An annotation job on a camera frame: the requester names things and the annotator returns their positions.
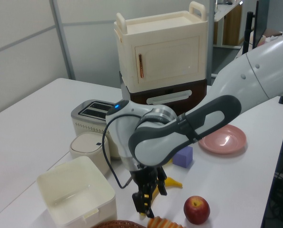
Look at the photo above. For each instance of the dark monitor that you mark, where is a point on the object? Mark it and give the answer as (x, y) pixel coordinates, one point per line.
(261, 21)

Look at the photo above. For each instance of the long striped bread loaf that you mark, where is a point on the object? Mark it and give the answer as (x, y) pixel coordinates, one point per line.
(160, 223)

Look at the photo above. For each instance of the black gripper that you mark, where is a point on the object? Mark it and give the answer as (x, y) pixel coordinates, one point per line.
(143, 180)

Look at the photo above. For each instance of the wooden shelf unit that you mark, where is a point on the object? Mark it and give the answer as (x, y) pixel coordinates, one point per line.
(231, 28)

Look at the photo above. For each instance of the open cream plastic box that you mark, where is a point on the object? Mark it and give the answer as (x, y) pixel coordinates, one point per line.
(60, 180)

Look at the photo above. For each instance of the brown wicker basket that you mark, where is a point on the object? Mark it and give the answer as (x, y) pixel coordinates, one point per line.
(117, 224)

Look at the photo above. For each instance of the pink plate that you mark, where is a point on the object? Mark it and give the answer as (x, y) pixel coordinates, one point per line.
(227, 142)

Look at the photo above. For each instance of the small cream lidded bin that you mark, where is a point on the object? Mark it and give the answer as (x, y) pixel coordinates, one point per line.
(89, 145)

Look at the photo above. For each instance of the cream and silver toaster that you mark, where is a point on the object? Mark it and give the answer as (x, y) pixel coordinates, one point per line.
(84, 123)

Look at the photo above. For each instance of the black monitor stand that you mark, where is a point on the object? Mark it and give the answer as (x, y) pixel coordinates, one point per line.
(248, 31)

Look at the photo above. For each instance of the red apple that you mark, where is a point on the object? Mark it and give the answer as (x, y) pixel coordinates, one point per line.
(196, 210)

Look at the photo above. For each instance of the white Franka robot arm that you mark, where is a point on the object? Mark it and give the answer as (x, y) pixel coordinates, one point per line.
(155, 147)

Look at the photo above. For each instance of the purple foam cube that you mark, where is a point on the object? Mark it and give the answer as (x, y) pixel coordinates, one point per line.
(182, 158)

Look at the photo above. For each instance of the yellow banana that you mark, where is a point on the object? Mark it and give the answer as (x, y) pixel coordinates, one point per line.
(173, 183)

